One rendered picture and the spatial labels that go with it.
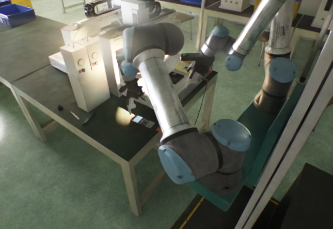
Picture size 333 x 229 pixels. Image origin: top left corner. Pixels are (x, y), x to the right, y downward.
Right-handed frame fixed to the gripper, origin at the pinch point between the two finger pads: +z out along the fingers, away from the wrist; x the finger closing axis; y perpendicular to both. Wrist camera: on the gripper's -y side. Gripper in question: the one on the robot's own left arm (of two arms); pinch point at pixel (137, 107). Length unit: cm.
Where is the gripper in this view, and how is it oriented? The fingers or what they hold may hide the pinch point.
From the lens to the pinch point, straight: 139.9
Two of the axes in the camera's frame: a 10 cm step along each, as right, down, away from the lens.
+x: 5.1, -5.4, 6.7
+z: 2.2, 8.3, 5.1
